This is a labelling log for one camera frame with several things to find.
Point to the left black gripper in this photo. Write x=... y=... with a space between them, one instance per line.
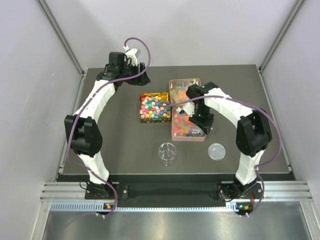
x=139 y=77

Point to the aluminium front rail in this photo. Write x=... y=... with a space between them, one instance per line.
x=70 y=197

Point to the pink tin of bright gummies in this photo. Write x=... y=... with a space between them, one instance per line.
x=179 y=128

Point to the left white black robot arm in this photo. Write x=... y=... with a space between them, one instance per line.
x=82 y=132

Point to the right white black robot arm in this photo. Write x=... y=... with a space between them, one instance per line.
x=253 y=132

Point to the clear plastic jar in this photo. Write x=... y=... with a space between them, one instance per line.
x=167 y=152

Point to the silver metal scoop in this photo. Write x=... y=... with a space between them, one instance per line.
x=195 y=132

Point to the clear round jar lid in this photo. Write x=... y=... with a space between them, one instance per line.
x=216 y=151

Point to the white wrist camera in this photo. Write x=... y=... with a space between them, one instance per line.
x=188 y=109
x=132 y=55

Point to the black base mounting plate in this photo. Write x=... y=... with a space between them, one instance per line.
x=131 y=190

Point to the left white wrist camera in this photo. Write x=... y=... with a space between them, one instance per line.
x=132 y=55

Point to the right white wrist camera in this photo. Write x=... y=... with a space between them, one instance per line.
x=188 y=109

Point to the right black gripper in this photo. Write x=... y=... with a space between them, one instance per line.
x=205 y=126

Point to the gold tin of pastel gummies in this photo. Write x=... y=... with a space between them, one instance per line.
x=179 y=87

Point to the gold tin of star candies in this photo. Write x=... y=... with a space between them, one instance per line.
x=154 y=108

